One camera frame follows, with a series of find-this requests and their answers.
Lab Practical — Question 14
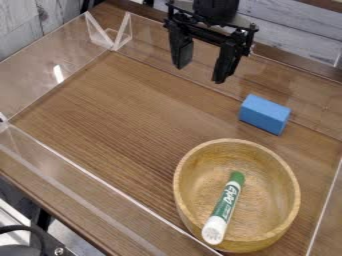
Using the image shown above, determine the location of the green Expo marker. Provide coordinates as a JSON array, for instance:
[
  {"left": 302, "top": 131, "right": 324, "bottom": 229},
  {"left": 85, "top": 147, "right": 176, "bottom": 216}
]
[{"left": 201, "top": 171, "right": 244, "bottom": 245}]

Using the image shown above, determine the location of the black metal bracket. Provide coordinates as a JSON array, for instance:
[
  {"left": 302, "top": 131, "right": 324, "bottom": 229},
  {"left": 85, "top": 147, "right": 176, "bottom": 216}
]
[{"left": 44, "top": 233, "right": 77, "bottom": 256}]

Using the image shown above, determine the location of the black cable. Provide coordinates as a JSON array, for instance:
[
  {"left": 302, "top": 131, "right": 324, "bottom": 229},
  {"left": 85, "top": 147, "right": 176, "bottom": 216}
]
[{"left": 0, "top": 225, "right": 50, "bottom": 256}]

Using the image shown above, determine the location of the brown wooden bowl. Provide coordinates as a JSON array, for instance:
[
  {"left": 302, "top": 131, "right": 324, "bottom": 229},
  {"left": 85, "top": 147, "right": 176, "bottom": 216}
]
[{"left": 172, "top": 138, "right": 300, "bottom": 253}]

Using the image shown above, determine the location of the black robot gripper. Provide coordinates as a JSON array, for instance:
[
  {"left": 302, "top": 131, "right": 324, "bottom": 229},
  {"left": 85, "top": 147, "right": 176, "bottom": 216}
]
[{"left": 164, "top": 0, "right": 259, "bottom": 84}]

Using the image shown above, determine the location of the clear acrylic tray wall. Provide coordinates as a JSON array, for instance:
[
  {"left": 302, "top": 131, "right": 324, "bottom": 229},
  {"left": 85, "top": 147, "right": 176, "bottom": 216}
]
[{"left": 0, "top": 6, "right": 342, "bottom": 256}]

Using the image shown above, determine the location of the blue foam block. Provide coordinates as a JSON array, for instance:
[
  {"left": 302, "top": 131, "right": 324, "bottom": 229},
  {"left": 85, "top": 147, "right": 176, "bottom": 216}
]
[{"left": 239, "top": 94, "right": 291, "bottom": 136}]

